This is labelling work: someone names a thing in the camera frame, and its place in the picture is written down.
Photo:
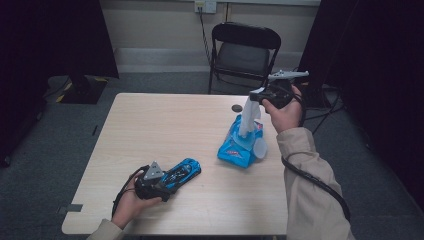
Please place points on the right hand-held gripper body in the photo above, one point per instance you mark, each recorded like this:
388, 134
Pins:
280, 95

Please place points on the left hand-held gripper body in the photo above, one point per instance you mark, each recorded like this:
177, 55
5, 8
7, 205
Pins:
150, 188

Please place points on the white wet wipe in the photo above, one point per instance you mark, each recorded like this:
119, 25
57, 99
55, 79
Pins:
250, 116

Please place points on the blue toy car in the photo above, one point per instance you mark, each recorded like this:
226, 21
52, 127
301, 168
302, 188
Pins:
186, 170

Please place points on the blue wet wipes pack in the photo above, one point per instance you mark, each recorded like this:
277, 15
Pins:
233, 151

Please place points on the person's right hand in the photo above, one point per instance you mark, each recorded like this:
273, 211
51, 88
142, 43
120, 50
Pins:
286, 118

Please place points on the person's left hand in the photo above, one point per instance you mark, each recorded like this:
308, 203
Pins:
128, 206

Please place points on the black stand base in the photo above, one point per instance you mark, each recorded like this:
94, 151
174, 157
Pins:
83, 90
316, 98

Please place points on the black folding chair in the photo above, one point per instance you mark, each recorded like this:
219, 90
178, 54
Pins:
243, 56

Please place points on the grey tape strip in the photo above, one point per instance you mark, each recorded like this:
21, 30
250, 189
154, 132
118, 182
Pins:
71, 208

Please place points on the black curtain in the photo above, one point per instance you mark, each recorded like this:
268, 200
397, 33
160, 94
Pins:
50, 40
383, 66

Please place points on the white wall socket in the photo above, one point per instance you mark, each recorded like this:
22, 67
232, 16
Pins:
205, 6

